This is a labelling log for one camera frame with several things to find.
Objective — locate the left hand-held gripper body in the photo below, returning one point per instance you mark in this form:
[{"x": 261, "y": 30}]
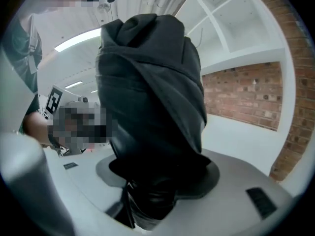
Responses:
[{"x": 55, "y": 98}]

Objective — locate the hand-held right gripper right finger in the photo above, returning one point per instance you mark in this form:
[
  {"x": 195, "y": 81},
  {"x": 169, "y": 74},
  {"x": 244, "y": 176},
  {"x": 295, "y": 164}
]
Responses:
[{"x": 233, "y": 205}]

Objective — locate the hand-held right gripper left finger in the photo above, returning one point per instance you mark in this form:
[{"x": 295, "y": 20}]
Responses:
[{"x": 83, "y": 173}]

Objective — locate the black cloth bundle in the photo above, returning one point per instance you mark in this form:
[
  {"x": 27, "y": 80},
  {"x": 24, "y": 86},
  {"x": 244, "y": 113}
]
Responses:
[{"x": 147, "y": 95}]

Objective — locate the person's left forearm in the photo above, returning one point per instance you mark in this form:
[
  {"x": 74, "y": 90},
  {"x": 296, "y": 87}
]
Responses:
[{"x": 37, "y": 128}]

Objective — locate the rectangular ceiling light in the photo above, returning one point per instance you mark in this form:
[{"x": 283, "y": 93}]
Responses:
[
  {"x": 73, "y": 84},
  {"x": 76, "y": 39}
]

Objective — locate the person's dark shirt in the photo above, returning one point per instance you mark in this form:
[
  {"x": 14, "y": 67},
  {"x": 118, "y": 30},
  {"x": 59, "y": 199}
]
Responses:
[{"x": 19, "y": 50}]

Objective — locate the round grey ceiling fixture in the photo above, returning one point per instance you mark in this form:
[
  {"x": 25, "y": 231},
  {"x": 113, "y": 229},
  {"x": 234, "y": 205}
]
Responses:
[{"x": 103, "y": 7}]

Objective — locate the white hutch shelf unit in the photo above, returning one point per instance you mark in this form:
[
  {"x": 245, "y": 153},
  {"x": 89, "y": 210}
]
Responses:
[{"x": 246, "y": 21}]

